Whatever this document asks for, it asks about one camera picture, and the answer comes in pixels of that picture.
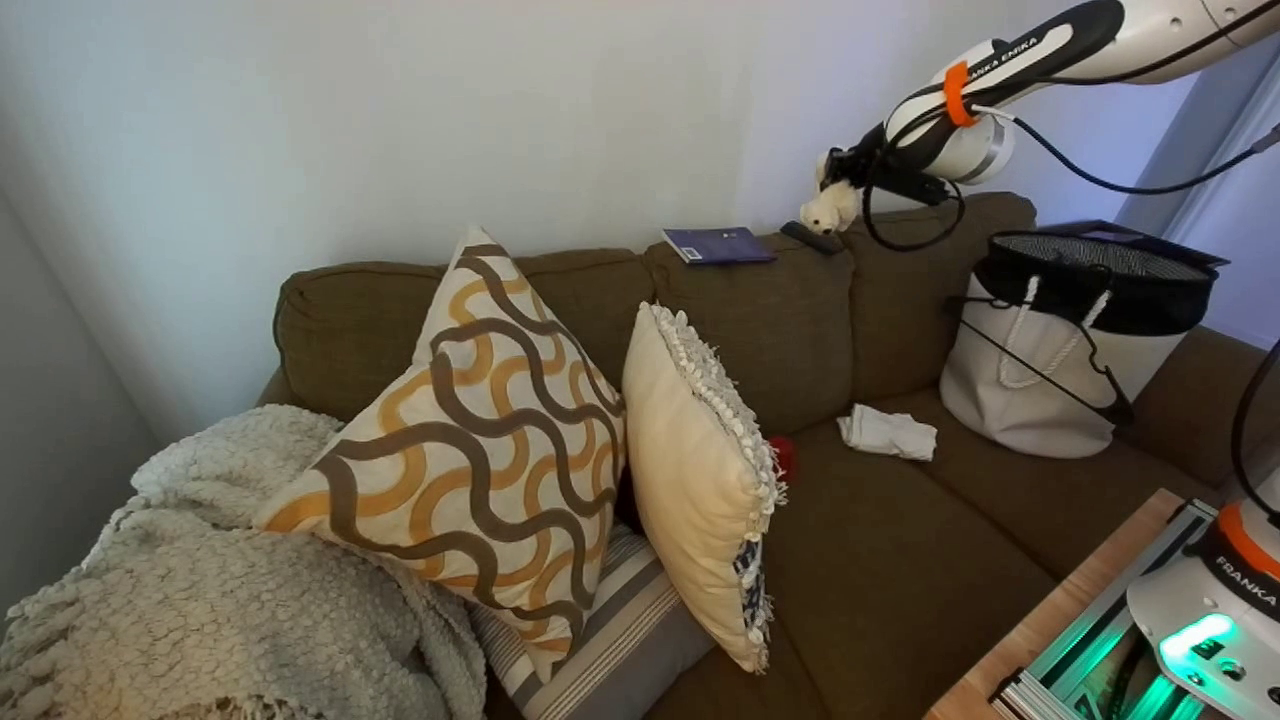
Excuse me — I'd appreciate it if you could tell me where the wooden table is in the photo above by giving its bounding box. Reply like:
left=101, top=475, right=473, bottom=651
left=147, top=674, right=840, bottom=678
left=921, top=483, right=1196, bottom=720

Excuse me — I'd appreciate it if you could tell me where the brown couch back cushion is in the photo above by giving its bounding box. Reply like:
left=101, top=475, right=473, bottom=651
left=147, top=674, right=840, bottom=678
left=840, top=187, right=1042, bottom=413
left=640, top=227, right=866, bottom=438
left=272, top=242, right=661, bottom=416

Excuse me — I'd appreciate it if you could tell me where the brown couch seat cushion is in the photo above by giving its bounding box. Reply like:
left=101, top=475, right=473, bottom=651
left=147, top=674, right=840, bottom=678
left=646, top=394, right=1064, bottom=720
left=906, top=375, right=1213, bottom=583

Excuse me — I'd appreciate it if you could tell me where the brown orange wave pattern pillow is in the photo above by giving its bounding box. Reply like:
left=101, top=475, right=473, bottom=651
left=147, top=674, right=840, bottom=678
left=254, top=224, right=633, bottom=682

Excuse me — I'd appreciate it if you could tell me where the black mesh laundry hamper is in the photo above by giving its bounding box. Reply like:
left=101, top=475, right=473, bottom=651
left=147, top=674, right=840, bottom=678
left=938, top=217, right=1233, bottom=462

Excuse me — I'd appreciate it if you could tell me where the grey striped pillow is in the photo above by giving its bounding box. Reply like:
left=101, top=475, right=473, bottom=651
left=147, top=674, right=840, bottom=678
left=473, top=524, right=715, bottom=720

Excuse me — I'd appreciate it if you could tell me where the fringed blue white pattern pillow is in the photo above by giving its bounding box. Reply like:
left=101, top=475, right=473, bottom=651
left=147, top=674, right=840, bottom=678
left=621, top=300, right=794, bottom=674

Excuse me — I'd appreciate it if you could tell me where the orange cable strap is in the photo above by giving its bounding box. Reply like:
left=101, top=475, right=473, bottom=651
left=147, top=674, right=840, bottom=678
left=1213, top=495, right=1280, bottom=588
left=940, top=58, right=979, bottom=132

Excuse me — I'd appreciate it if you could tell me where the brown fabric couch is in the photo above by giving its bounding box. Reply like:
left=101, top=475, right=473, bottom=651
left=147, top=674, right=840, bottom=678
left=257, top=187, right=1280, bottom=720

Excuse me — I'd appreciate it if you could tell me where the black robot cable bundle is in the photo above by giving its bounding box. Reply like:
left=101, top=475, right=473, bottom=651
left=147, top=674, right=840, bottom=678
left=859, top=110, right=1280, bottom=533

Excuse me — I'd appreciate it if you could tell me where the grey knitted blanket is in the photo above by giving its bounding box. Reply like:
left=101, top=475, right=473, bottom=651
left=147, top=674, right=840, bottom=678
left=0, top=401, right=492, bottom=720

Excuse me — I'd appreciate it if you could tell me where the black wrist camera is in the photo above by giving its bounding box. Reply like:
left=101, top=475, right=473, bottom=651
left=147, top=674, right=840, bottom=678
left=871, top=165, right=963, bottom=213

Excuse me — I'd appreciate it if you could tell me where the white plush toy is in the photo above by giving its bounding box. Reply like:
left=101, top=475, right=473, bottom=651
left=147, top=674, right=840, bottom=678
left=797, top=175, right=869, bottom=241

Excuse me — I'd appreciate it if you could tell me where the thin black hamper handle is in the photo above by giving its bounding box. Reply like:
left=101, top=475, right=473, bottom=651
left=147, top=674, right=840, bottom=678
left=950, top=293, right=1137, bottom=430

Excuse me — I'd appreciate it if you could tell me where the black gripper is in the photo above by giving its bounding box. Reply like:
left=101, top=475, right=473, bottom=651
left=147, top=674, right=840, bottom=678
left=816, top=123, right=929, bottom=199

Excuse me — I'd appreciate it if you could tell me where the aluminium mounting frame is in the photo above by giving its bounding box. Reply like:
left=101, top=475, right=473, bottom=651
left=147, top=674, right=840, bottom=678
left=996, top=495, right=1225, bottom=720

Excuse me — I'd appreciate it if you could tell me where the white crumpled cloth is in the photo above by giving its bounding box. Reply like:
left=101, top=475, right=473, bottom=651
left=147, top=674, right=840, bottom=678
left=837, top=401, right=940, bottom=462

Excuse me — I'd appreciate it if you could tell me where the blue book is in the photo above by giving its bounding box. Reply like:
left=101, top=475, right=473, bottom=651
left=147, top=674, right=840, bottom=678
left=661, top=224, right=781, bottom=268

